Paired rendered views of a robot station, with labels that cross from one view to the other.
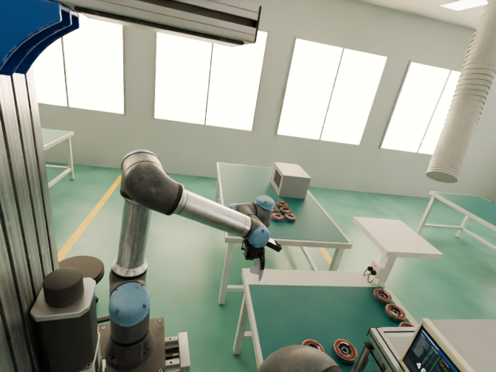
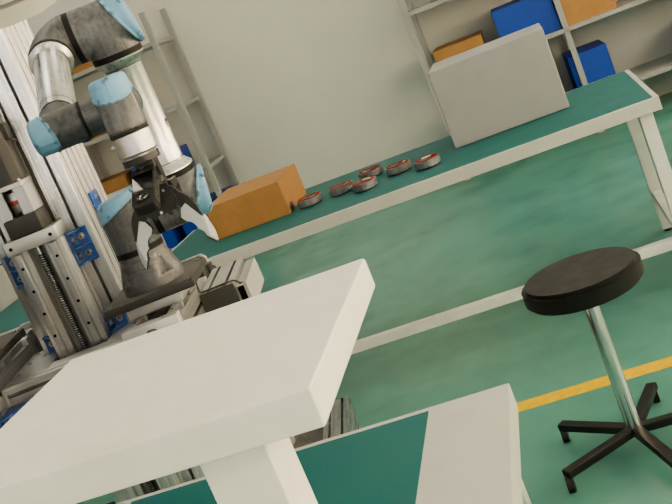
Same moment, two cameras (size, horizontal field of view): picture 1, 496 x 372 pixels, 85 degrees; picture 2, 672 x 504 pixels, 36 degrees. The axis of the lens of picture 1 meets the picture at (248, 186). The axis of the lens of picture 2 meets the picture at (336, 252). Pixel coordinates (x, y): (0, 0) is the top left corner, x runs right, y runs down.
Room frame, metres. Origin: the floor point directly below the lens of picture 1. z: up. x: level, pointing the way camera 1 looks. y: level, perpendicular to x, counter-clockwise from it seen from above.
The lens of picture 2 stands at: (2.05, -1.70, 1.45)
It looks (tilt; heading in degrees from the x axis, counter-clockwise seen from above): 12 degrees down; 116
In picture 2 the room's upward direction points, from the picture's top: 22 degrees counter-clockwise
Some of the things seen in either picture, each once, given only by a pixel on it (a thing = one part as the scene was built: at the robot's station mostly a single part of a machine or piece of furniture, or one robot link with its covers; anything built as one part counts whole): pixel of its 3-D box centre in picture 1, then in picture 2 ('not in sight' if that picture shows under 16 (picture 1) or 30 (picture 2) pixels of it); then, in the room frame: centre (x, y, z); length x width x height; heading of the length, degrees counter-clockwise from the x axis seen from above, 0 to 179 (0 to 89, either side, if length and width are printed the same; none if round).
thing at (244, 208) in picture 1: (241, 215); (113, 107); (0.91, 0.00, 1.45); 0.11 x 0.11 x 0.08; 29
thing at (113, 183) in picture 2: not in sight; (113, 187); (-2.87, 5.17, 0.86); 0.42 x 0.40 x 0.17; 11
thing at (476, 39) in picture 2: not in sight; (461, 52); (0.00, 5.78, 0.87); 0.40 x 0.36 x 0.17; 102
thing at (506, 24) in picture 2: not in sight; (525, 18); (0.50, 5.87, 0.92); 0.42 x 0.42 x 0.29; 13
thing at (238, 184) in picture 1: (262, 221); not in sight; (2.82, -0.24, 0.38); 1.85 x 1.10 x 0.75; 12
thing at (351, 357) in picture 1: (344, 350); not in sight; (0.97, -0.61, 0.77); 0.11 x 0.11 x 0.04
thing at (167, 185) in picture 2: (255, 243); (154, 184); (0.97, -0.07, 1.29); 0.09 x 0.08 x 0.12; 111
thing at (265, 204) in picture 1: (262, 210); (117, 105); (0.97, -0.07, 1.45); 0.09 x 0.08 x 0.11; 119
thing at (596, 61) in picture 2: not in sight; (589, 67); (0.80, 5.93, 0.43); 0.42 x 0.28 x 0.30; 104
